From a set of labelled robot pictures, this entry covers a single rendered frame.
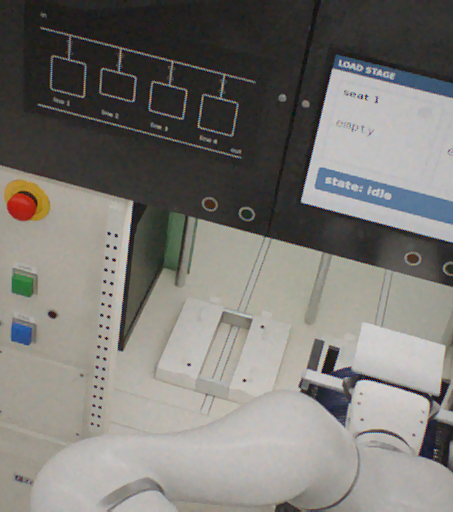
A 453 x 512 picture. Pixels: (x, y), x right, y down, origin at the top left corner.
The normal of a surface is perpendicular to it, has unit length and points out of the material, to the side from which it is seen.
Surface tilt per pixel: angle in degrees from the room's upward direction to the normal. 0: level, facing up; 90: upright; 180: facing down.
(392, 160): 90
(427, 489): 34
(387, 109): 90
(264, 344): 0
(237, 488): 90
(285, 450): 44
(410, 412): 6
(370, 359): 1
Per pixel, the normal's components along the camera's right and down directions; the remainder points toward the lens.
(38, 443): -0.24, 0.59
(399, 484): 0.41, -0.32
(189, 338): 0.14, -0.76
